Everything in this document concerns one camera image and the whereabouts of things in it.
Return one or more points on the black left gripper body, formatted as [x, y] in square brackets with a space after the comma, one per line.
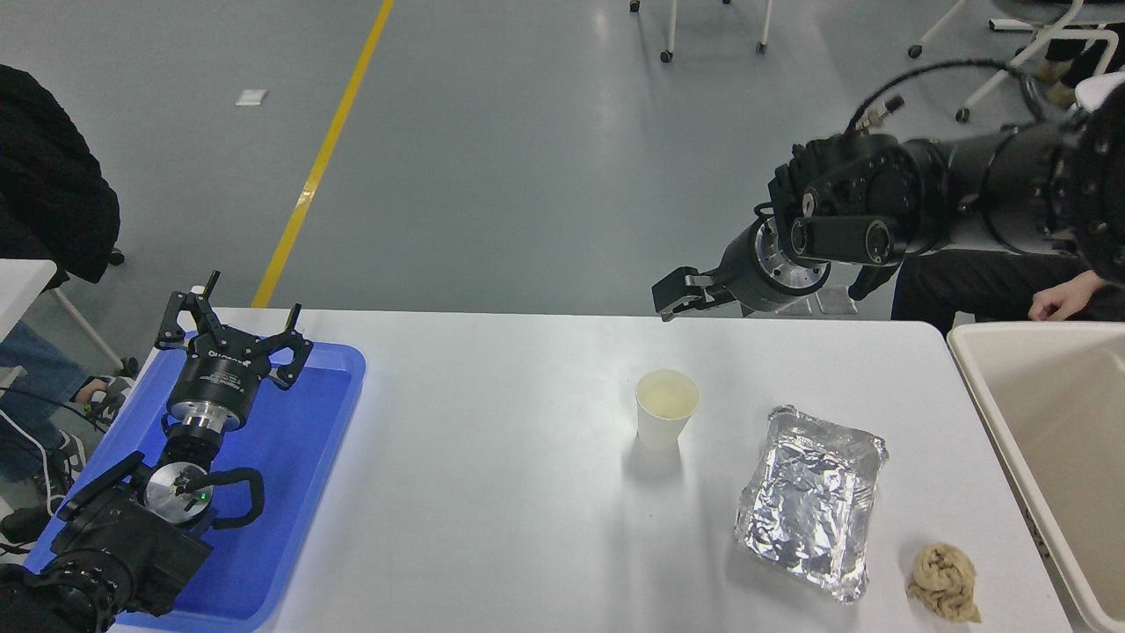
[220, 378]

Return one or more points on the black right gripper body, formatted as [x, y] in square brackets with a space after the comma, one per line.
[745, 272]

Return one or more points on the white paper cup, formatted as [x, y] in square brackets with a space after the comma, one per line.
[664, 422]

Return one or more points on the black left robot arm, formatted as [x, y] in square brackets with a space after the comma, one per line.
[123, 545]

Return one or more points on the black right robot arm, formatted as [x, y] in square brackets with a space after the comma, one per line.
[967, 176]

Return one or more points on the person's hand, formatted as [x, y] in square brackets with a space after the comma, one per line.
[1059, 303]

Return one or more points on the metal floor plate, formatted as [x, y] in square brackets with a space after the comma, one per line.
[839, 303]
[800, 308]

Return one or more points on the blue plastic tray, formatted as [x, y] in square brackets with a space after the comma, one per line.
[290, 457]

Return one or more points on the small white side table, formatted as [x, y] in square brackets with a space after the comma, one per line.
[22, 286]

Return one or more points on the person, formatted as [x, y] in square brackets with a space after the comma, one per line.
[1068, 75]
[967, 281]
[44, 176]

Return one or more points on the crumpled silver foil tray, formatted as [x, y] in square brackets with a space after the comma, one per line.
[809, 501]

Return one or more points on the white rolling stand legs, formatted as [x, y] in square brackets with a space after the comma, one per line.
[672, 31]

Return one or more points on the white office chair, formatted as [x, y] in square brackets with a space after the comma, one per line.
[1011, 61]

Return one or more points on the large pale plastic bin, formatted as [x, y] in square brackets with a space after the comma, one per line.
[1055, 422]

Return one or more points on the crumpled tan paper ball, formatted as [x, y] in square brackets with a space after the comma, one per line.
[945, 580]

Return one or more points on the round white table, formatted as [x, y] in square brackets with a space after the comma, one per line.
[1103, 88]

